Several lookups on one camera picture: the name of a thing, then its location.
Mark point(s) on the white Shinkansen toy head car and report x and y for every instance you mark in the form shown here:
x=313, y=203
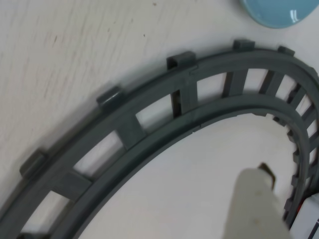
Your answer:
x=307, y=211

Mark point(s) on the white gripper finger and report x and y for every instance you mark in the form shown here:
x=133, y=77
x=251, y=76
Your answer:
x=251, y=206

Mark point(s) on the light blue dish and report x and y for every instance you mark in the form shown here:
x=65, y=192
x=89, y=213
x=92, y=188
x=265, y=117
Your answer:
x=271, y=12

